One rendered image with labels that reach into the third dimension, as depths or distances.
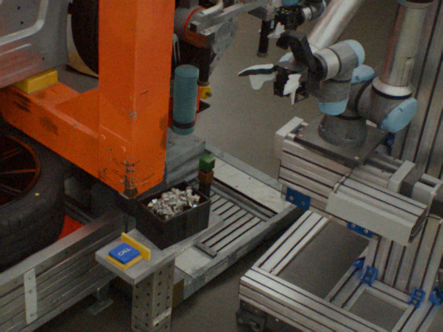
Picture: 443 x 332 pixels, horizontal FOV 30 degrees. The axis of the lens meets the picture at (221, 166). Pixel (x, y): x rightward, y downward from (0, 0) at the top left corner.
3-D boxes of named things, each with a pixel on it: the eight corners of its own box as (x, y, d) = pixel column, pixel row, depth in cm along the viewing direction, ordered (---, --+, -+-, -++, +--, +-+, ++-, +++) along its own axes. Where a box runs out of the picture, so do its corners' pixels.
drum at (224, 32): (192, 30, 318) (194, -4, 310) (235, 50, 307) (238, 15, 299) (167, 41, 309) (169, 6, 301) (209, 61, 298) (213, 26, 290)
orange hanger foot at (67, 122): (35, 103, 313) (31, 19, 294) (132, 161, 288) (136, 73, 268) (-1, 118, 302) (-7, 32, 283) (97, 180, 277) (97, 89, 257)
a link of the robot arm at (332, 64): (339, 53, 204) (315, 44, 209) (327, 57, 201) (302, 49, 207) (337, 81, 208) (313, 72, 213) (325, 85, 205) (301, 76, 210)
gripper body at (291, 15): (271, 8, 311) (291, 0, 319) (269, 29, 316) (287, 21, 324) (288, 16, 308) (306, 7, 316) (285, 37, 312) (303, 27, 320)
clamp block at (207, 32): (194, 35, 287) (196, 21, 284) (214, 44, 283) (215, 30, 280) (184, 39, 284) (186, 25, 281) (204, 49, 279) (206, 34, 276)
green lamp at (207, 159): (206, 163, 273) (206, 153, 270) (215, 168, 271) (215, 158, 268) (198, 167, 270) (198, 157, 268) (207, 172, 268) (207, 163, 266)
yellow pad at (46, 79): (34, 68, 302) (33, 56, 300) (59, 83, 296) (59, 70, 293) (3, 80, 293) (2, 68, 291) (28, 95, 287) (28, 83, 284)
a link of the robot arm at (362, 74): (345, 93, 259) (353, 54, 251) (378, 111, 251) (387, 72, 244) (320, 103, 252) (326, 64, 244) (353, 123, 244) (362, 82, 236)
